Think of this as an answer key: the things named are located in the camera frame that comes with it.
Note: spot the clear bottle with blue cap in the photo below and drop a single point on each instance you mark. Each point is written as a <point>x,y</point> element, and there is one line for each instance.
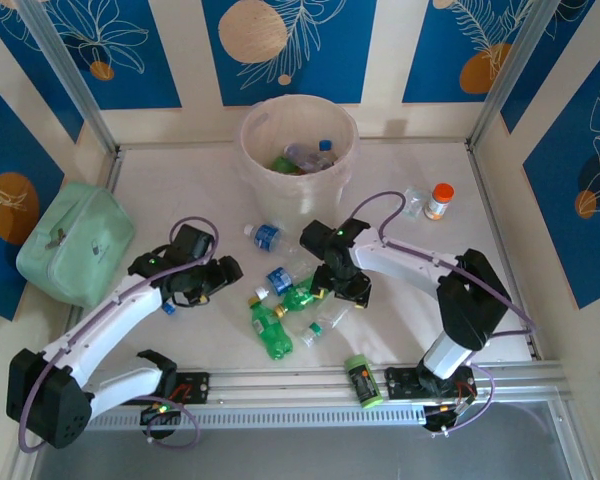
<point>307,156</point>

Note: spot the small clear plastic packet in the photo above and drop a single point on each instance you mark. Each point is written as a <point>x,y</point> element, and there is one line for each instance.
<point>414,202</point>

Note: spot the aluminium frame post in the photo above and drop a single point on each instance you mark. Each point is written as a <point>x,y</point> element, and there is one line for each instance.
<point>510,70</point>
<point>67,70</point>

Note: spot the grey metal panel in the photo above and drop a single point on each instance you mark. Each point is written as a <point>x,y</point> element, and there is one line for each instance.
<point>305,455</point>

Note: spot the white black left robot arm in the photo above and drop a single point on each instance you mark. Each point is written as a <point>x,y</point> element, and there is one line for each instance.
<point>105,320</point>

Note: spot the green plastic soda bottle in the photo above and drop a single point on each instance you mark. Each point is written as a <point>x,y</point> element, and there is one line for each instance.
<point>272,332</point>
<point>300,297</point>
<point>281,164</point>

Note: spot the orange capped pill bottle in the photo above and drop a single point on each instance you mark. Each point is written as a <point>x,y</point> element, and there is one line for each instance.
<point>437,205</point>

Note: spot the small blue bottle cap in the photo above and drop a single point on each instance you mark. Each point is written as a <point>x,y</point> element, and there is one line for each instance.
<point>169,310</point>

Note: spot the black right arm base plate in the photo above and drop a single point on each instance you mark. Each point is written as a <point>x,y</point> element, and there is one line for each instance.
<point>400,382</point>

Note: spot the green black cylindrical can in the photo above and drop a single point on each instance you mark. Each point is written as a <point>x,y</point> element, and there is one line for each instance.
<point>362,382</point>

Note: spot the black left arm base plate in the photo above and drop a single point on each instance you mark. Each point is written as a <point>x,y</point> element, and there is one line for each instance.
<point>195,387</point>

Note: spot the white trash bin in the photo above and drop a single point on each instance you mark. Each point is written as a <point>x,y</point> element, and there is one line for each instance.
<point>260,170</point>

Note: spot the mint green zip pouch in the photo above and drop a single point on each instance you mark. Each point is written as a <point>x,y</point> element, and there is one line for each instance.
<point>70,245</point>

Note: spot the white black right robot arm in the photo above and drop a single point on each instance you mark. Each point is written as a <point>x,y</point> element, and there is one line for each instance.
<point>400,262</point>

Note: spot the blue label water bottle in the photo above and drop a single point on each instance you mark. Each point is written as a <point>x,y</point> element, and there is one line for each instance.
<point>280,280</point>
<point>266,236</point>

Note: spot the aluminium rail under arm bases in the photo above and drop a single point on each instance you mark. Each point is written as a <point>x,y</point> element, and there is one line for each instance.
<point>290,387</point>

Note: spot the clear bottle with green cap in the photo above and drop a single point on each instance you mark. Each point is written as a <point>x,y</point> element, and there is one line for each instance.
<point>325,322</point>

